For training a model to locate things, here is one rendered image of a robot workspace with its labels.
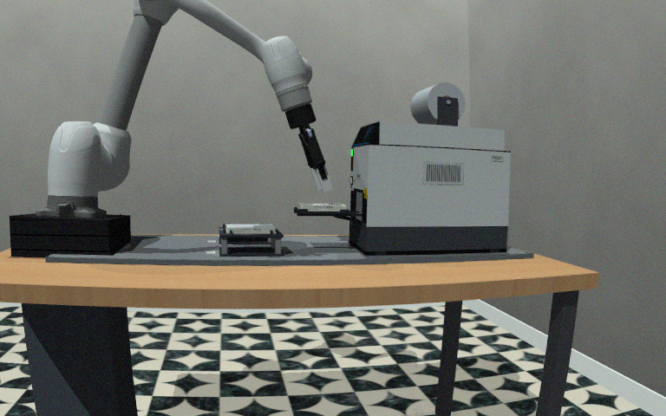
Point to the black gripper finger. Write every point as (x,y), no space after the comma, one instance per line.
(317,157)
(311,164)

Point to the light grey cylindrical roll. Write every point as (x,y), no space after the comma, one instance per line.
(424,103)

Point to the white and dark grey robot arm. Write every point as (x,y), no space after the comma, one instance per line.
(78,159)

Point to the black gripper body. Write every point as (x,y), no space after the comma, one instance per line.
(300,117)

